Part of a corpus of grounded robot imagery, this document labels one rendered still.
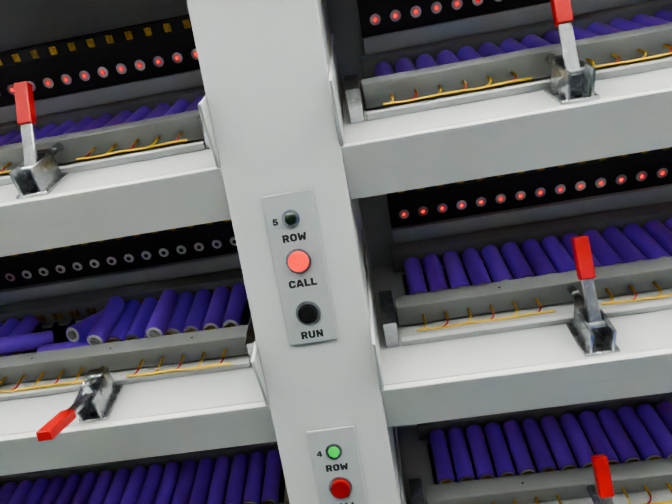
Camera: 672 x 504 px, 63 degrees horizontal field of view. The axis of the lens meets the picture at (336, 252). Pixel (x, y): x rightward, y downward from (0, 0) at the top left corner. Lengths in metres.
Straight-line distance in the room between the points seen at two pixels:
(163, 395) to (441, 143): 0.33
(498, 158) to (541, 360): 0.17
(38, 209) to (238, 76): 0.20
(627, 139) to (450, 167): 0.13
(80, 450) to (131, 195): 0.24
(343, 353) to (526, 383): 0.15
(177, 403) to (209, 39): 0.30
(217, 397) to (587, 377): 0.31
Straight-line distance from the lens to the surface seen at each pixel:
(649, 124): 0.47
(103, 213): 0.48
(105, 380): 0.54
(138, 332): 0.59
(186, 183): 0.45
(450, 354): 0.49
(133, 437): 0.53
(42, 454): 0.58
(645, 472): 0.63
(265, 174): 0.43
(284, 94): 0.42
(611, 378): 0.50
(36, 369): 0.62
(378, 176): 0.43
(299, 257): 0.42
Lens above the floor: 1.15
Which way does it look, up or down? 10 degrees down
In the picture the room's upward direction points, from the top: 10 degrees counter-clockwise
